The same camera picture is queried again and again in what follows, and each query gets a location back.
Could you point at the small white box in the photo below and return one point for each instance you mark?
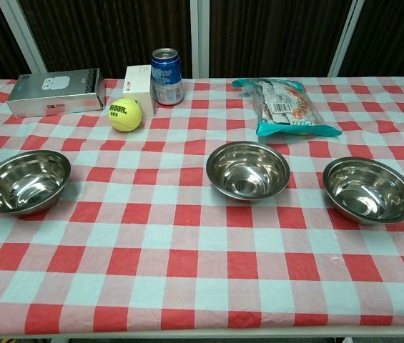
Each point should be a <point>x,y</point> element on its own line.
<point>139,89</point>

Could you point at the yellow tennis ball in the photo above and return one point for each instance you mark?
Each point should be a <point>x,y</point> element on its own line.
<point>124,116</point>

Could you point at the white partition post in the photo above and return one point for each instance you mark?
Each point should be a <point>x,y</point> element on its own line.
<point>200,35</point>
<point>23,35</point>
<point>346,35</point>

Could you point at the red white checkered tablecloth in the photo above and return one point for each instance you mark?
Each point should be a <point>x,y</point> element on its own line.
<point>187,250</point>

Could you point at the blue drink can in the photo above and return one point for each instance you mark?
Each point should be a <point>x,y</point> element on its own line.
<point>167,82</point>

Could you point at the silver earbuds box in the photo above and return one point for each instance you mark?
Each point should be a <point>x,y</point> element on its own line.
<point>55,96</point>

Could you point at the teal snack bag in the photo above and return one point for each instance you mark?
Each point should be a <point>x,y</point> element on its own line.
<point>284,107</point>

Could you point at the stainless steel bowl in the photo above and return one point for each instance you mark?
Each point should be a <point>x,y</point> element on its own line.
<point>23,182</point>
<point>248,171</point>
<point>369,189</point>

